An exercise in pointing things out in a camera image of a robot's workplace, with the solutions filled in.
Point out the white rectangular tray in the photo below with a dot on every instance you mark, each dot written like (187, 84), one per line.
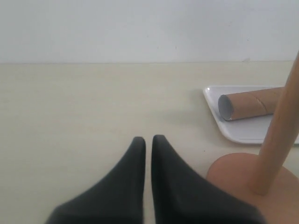
(244, 131)

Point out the brown cardboard tube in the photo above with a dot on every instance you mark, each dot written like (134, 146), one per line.
(249, 104)

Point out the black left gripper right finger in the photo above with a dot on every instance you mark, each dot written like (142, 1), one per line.
(181, 196)

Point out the wooden paper towel holder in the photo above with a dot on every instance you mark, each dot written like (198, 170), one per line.
(262, 180)

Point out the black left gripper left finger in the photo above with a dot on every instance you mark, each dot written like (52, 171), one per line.
(116, 199)

